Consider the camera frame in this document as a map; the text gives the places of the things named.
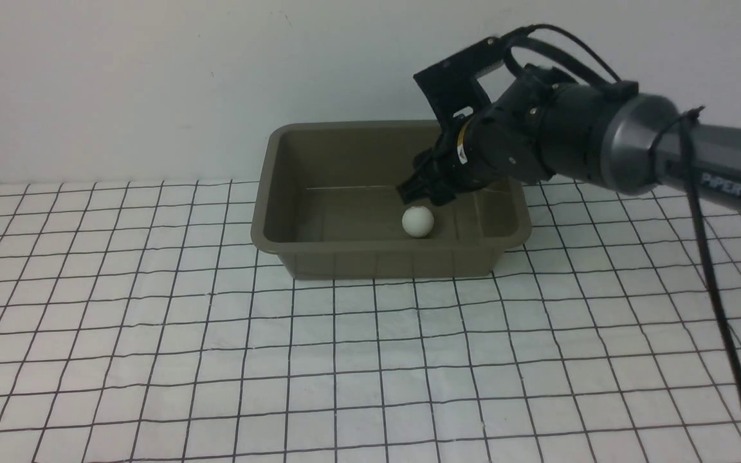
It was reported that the olive plastic bin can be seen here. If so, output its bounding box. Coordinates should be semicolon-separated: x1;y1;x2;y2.
251;120;532;280

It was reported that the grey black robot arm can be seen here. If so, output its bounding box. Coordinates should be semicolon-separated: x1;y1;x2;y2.
397;65;741;213

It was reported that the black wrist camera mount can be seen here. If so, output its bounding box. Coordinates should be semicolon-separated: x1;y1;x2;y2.
414;36;507;131

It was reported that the white table-tennis ball printed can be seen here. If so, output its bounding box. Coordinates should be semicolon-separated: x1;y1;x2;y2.
401;206;435;239

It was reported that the black cable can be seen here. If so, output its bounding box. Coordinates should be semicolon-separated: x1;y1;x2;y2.
499;24;741;463

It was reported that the white grid tablecloth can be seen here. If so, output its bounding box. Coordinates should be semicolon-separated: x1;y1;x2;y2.
0;181;741;462

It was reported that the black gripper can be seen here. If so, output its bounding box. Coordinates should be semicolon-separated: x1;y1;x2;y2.
396;65;609;207

